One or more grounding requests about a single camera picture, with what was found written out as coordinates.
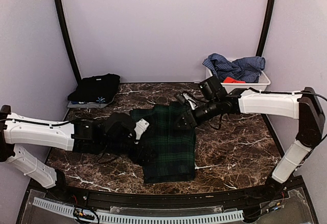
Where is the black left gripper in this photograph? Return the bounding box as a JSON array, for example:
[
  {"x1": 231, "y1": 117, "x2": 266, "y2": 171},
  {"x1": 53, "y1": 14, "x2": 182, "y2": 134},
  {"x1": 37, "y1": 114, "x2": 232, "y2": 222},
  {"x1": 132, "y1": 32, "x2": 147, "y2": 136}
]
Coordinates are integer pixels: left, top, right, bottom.
[{"x1": 101, "y1": 136, "x2": 158, "y2": 165}]

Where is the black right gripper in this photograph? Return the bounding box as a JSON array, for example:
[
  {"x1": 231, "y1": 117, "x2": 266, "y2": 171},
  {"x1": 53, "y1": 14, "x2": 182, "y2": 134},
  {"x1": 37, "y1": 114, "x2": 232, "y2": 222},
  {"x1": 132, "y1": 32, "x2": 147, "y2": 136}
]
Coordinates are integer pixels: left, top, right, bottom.
[{"x1": 172, "y1": 98, "x2": 220, "y2": 129}]

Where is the dark green plaid garment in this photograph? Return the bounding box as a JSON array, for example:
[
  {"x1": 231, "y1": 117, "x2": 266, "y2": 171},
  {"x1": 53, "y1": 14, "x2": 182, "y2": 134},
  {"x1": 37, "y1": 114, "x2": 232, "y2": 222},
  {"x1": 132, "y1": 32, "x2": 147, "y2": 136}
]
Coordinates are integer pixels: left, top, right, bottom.
[{"x1": 129, "y1": 102, "x2": 196, "y2": 184}]

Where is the black t-shirt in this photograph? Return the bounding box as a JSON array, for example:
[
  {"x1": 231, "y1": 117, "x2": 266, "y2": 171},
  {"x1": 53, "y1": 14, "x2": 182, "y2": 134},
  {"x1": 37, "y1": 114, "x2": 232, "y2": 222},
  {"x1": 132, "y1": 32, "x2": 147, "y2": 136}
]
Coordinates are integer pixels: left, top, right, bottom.
[{"x1": 67, "y1": 73, "x2": 120, "y2": 103}]

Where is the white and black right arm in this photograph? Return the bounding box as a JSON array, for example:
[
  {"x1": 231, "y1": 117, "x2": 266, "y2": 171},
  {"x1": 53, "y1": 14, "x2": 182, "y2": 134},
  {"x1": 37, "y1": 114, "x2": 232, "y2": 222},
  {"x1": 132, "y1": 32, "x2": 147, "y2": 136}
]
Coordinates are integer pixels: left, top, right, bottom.
[{"x1": 174, "y1": 87, "x2": 326, "y2": 200}]

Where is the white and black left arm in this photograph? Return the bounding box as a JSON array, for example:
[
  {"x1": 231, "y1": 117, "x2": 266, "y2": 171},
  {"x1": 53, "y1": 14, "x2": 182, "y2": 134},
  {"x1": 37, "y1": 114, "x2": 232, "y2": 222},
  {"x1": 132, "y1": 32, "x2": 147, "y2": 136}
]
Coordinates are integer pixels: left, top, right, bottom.
[{"x1": 1, "y1": 105, "x2": 156, "y2": 201}]

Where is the white plastic laundry bin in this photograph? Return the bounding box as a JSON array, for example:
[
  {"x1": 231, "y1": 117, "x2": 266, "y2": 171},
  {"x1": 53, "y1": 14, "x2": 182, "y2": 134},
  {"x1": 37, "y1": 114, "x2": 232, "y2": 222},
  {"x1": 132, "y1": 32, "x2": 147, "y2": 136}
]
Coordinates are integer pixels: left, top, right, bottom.
[{"x1": 202, "y1": 54, "x2": 271, "y2": 92}]

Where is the red garment in bin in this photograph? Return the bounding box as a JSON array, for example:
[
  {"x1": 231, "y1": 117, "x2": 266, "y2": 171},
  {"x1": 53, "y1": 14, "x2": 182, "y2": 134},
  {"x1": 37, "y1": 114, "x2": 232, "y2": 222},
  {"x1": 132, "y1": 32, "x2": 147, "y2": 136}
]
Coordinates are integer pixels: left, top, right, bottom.
[{"x1": 223, "y1": 77, "x2": 246, "y2": 83}]

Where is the blue checked shirt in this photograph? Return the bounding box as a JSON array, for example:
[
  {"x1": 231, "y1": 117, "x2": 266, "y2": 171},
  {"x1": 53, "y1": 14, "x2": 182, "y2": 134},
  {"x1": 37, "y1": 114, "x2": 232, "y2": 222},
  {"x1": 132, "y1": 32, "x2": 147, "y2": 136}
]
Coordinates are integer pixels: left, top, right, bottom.
[{"x1": 202, "y1": 53, "x2": 266, "y2": 83}]

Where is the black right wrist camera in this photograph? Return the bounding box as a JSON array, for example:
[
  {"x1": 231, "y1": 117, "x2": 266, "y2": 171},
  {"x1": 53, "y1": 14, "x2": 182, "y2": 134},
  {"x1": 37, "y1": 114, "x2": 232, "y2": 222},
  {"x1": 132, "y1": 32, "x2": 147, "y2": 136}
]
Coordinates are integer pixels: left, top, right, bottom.
[{"x1": 175, "y1": 76, "x2": 227, "y2": 109}]

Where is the white slotted cable duct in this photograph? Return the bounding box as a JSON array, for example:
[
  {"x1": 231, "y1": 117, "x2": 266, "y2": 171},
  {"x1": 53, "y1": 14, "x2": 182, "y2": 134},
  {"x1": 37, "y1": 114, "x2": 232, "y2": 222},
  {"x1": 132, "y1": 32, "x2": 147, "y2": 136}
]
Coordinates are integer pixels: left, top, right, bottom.
[{"x1": 32, "y1": 197, "x2": 244, "y2": 223}]

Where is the black aluminium front rail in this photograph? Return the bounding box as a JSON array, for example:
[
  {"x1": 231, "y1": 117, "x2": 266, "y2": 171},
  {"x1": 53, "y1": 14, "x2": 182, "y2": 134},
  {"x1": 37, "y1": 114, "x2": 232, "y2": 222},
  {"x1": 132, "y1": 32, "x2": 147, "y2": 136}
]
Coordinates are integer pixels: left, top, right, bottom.
[{"x1": 46, "y1": 185, "x2": 289, "y2": 210}]

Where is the black right frame post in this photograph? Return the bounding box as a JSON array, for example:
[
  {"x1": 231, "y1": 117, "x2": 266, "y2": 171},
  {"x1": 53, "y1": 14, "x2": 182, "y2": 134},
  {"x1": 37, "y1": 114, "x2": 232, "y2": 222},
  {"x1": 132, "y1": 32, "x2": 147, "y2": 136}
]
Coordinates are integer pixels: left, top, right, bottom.
[{"x1": 256, "y1": 0, "x2": 275, "y2": 57}]

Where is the black frame post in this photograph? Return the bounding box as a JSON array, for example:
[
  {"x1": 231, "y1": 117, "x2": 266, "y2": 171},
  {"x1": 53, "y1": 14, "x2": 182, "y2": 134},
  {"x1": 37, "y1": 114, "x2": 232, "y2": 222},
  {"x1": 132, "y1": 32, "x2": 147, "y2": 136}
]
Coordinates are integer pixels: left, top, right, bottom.
[
  {"x1": 54, "y1": 0, "x2": 82, "y2": 84},
  {"x1": 256, "y1": 0, "x2": 275, "y2": 57}
]

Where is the black left frame post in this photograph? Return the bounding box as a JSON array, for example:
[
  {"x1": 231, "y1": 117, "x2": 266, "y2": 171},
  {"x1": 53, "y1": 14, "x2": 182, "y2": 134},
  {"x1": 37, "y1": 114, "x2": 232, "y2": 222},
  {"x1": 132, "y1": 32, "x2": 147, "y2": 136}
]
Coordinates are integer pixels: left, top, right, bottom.
[{"x1": 54, "y1": 0, "x2": 82, "y2": 84}]

